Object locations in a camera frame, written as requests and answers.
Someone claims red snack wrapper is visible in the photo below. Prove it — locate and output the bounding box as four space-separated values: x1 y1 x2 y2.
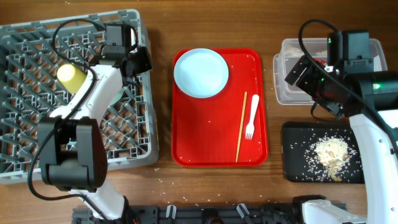
314 58 327 66

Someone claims green bowl with food scraps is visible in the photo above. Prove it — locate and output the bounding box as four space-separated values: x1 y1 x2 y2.
109 87 124 106

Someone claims light blue round plate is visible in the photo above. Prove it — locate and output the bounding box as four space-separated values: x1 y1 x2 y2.
174 48 229 98

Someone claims yellow plastic cup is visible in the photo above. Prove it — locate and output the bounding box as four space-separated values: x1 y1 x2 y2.
57 64 86 94

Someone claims wooden chopstick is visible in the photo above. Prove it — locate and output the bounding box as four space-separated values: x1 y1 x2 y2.
235 91 248 163

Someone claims white plastic fork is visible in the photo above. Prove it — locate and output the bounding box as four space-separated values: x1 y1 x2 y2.
245 95 259 140

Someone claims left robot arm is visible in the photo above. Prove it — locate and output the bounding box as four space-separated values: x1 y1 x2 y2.
35 47 152 223

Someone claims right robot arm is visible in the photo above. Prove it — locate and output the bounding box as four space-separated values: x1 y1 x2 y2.
285 55 397 223

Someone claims grey plastic dishwasher rack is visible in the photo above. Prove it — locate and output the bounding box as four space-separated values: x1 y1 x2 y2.
1 9 159 184

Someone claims rice and food scraps pile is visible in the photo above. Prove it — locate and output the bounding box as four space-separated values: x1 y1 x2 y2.
311 137 351 182

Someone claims black plastic tray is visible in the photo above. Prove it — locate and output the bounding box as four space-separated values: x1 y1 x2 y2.
282 121 364 184

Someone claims clear plastic bin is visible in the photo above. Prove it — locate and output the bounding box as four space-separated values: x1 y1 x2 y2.
273 38 387 106

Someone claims red plastic tray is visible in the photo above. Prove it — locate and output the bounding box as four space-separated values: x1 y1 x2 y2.
172 49 268 167

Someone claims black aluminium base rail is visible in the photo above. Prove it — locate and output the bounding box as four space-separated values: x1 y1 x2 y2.
72 202 349 224

